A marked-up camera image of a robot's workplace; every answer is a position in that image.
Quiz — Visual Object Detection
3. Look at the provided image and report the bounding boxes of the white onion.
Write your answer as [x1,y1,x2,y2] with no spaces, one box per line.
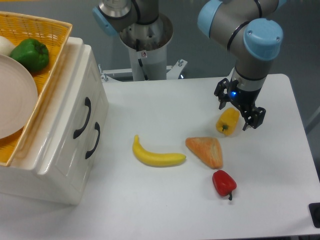
[0,36,16,56]

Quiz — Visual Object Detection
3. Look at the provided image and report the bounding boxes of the beige round plate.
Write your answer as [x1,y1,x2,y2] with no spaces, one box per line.
[0,55,38,139]

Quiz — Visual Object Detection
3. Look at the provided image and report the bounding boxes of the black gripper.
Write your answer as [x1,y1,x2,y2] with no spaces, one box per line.
[214,74,266,131]

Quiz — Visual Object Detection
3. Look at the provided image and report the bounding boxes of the yellow woven basket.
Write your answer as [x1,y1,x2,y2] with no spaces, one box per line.
[0,11,73,167]

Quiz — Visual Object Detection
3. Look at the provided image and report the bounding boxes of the white drawer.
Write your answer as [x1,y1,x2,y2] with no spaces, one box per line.
[66,119,104,198]
[53,87,107,151]

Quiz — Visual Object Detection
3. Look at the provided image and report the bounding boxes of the yellow bell pepper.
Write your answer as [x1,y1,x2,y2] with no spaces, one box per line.
[215,107,240,136]

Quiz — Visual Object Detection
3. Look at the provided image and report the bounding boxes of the green bell pepper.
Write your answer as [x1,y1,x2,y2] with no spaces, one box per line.
[9,38,50,73]

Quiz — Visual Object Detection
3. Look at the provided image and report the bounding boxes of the white drawer cabinet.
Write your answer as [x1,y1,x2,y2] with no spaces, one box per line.
[0,37,105,205]

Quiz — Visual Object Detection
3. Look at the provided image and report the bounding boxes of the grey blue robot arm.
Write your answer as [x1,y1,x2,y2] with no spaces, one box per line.
[92,0,284,129]

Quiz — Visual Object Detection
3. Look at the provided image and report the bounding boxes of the orange bread slice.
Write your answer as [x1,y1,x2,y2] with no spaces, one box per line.
[185,137,224,169]

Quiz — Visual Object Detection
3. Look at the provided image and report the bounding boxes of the yellow banana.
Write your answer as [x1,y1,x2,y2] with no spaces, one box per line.
[132,135,187,167]

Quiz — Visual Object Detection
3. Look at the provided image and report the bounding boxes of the red bell pepper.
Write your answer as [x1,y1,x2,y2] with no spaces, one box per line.
[212,170,237,201]

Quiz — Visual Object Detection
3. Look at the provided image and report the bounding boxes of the black corner object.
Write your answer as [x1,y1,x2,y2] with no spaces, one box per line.
[308,202,320,229]

